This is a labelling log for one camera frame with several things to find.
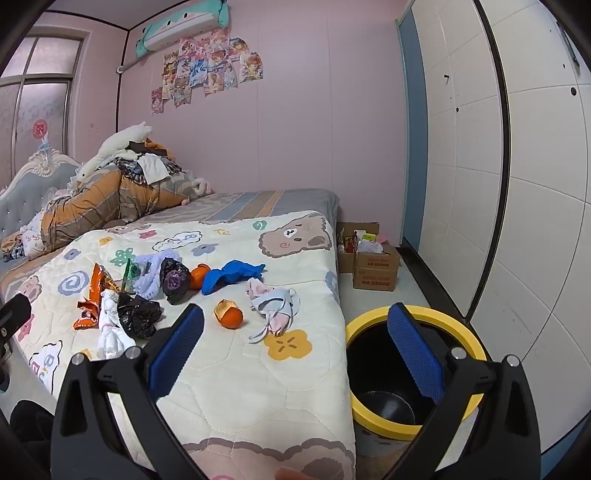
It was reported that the half peeled tangerine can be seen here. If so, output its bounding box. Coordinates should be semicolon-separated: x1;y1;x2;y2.
213;299;244;329

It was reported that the air conditioner with plush cover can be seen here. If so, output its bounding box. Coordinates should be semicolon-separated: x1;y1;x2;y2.
135;0;230;57

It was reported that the black bag with purple print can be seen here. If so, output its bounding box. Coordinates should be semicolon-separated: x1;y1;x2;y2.
159;257;192;305

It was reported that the pile of clothes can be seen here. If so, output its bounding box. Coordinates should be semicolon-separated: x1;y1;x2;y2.
111;136;185;185

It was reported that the crumpled face mask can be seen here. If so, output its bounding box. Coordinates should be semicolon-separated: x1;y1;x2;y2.
246;277;302;344

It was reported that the cluster of wall posters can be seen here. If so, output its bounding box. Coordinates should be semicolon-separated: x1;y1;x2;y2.
150;34;265;116

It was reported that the purple foam fruit net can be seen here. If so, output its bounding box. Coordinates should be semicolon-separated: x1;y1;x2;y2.
131;248;182;298

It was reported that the open cardboard box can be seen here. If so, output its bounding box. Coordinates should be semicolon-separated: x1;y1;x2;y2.
337;222;380;274

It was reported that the blue tufted headboard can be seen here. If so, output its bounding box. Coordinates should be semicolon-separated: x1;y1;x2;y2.
0;148;86;250

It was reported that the orange patterned quilt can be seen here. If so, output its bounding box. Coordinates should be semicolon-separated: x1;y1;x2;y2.
41;164;213;254

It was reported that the striped bed sheet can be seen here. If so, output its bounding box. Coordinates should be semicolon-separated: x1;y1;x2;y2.
0;188;340;301

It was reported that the yellow rimmed trash bin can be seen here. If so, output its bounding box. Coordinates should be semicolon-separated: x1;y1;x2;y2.
345;305;489;457

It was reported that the orange snack wrapper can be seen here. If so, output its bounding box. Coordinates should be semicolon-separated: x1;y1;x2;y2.
73;263;122;330

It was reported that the whole tangerine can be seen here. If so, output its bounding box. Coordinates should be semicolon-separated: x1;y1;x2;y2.
189;264;212;291

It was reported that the bear printed blanket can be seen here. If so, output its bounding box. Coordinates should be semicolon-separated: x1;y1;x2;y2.
25;210;356;480

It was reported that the plain black plastic bag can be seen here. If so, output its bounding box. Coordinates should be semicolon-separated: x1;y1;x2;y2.
116;293;163;340

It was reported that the floral clothes heap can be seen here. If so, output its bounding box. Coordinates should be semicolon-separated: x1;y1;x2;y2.
0;217;47;264

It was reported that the white sliding wardrobe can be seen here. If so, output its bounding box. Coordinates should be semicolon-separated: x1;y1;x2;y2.
397;0;591;455

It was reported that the white goose plush toy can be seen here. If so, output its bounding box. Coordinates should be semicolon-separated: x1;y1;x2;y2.
75;121;153;190

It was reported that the blue cloth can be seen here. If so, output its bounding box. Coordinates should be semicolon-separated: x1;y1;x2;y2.
201;260;267;296

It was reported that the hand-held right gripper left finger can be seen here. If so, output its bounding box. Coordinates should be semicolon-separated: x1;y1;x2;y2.
50;304;218;480

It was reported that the person's left forearm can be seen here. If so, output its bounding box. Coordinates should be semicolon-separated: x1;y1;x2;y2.
9;401;57;480

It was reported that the green foil wrapper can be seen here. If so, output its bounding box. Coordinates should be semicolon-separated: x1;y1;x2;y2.
121;257;145;294

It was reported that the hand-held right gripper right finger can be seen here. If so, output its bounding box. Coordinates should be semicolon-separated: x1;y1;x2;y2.
383;302;542;480

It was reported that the white wall pipe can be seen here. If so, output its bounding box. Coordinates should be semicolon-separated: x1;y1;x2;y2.
116;51;153;73

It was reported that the white crumpled tissue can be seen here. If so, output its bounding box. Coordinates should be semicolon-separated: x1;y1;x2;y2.
97;290;134;361

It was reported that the frosted window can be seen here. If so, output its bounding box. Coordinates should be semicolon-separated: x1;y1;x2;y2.
0;32;88;185

